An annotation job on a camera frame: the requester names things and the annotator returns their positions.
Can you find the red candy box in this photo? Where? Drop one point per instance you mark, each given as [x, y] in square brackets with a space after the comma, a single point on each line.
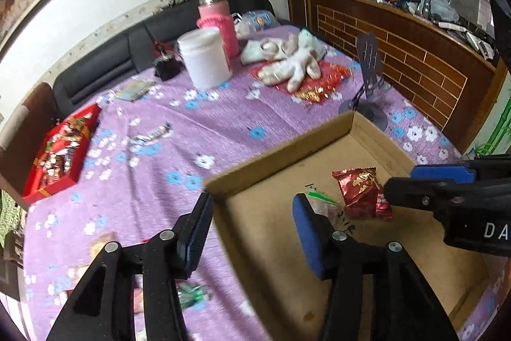
[36, 189]

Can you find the black leather sofa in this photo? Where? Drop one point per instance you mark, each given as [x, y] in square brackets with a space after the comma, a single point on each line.
[119, 45]

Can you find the white cotton glove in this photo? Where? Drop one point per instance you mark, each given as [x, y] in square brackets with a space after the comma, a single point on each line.
[259, 49]
[291, 67]

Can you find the small black box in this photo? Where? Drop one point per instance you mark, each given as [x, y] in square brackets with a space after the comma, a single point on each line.
[167, 67]

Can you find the printed clear plastic bag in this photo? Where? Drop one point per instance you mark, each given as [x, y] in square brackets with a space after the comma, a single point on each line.
[257, 21]

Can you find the black metal phone stand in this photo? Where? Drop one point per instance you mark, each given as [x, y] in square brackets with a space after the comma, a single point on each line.
[369, 57]

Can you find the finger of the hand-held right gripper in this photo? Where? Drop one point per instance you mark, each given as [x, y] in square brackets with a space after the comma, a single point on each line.
[415, 193]
[443, 173]

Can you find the clear green-edged candy packet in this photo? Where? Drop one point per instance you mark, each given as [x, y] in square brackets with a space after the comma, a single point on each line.
[329, 210]

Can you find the shallow cardboard box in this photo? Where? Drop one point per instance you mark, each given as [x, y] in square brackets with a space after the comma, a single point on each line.
[419, 245]

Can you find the pink knitted thermos bottle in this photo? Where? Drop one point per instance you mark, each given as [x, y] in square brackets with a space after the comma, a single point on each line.
[217, 11]

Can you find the purple floral tablecloth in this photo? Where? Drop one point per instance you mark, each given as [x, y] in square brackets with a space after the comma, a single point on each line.
[159, 173]

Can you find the white wrapped candy stick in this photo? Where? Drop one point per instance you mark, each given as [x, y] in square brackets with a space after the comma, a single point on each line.
[153, 133]

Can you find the wooden brick-pattern counter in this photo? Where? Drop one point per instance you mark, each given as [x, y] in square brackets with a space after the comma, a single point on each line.
[399, 45]

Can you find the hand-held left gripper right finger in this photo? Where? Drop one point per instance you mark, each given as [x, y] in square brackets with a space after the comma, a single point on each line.
[309, 241]

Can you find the red gold foil paper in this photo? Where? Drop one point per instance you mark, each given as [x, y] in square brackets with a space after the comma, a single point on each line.
[319, 85]

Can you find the clutter of items on counter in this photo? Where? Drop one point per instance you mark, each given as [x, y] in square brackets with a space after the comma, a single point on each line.
[439, 11]

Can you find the grey-green flat packet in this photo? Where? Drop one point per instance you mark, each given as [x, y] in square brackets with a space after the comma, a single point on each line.
[133, 90]

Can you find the black flashlight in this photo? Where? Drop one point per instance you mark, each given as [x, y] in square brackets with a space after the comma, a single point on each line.
[428, 3]

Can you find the brown padded chair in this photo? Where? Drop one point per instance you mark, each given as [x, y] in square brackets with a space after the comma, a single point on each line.
[24, 125]

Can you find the bamboo wall sticker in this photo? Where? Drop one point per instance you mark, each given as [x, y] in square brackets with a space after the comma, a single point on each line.
[497, 129]

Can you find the pile of assorted candies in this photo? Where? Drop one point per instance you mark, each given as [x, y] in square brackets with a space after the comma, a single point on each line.
[64, 153]

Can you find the green patterned cushion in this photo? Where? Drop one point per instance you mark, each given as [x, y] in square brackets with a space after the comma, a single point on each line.
[10, 215]

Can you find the white plastic jar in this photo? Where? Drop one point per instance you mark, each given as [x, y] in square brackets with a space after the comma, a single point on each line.
[205, 57]

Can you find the pink cartoon snack packet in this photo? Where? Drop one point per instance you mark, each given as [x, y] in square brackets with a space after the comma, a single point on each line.
[138, 301]

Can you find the large green candy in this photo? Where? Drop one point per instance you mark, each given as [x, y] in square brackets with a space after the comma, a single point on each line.
[195, 295]

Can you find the dark red gold snack packet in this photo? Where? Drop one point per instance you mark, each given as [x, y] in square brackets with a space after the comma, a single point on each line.
[359, 189]

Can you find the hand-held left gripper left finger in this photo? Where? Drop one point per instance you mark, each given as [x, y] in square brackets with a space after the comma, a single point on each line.
[197, 237]

